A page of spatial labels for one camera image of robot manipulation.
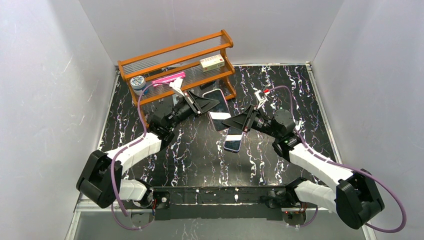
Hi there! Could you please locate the phone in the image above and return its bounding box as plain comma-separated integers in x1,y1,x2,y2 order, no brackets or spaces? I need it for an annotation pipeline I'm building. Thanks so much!
223,127,243,153

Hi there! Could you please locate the blue white round tin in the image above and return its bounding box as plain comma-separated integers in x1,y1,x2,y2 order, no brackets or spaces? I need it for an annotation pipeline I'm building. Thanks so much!
129,75,147,96

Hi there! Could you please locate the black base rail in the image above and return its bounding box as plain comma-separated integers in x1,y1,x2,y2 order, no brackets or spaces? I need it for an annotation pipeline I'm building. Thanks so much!
120,186,307,223

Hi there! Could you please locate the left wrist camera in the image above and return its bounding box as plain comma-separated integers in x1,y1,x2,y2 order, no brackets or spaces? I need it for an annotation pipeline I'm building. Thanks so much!
169,77,184,98

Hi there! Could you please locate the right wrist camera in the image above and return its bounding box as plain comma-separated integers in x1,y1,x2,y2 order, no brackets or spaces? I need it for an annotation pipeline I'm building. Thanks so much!
254,89,270,110

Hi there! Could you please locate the pink flat box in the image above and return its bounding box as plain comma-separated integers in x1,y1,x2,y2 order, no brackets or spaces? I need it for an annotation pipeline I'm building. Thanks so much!
151,71,186,87

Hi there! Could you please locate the pink phone case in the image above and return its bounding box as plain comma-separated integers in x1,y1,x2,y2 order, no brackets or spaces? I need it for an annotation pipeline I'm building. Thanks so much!
202,88,231,132

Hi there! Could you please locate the white red cardboard box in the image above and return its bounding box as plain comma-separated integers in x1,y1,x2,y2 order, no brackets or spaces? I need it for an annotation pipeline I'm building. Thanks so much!
199,54,225,73

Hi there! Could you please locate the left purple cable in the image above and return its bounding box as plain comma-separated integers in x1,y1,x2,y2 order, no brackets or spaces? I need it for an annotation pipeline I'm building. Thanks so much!
110,81,176,231

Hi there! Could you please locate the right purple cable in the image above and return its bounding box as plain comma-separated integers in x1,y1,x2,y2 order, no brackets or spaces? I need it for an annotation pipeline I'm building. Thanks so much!
264,85,408,234

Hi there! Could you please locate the orange wooden shelf rack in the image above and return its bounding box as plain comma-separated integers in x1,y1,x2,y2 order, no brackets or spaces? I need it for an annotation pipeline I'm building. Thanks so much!
117,29,237,129

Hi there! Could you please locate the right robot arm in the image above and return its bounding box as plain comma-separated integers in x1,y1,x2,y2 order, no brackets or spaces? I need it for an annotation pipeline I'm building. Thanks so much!
222,105,385,230

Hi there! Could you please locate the purple cable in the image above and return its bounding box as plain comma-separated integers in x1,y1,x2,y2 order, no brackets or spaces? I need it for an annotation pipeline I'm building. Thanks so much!
110,81,176,231
264,85,408,234

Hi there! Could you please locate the black smartphone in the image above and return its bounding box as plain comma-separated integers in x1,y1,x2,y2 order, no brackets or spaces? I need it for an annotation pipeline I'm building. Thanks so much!
203,90,231,131

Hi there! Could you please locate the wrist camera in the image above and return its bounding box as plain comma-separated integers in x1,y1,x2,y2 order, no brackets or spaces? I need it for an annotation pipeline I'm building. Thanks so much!
169,77,184,98
254,89,270,110

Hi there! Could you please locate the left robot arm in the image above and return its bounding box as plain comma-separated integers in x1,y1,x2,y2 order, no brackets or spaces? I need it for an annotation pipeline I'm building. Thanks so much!
76,91,219,209

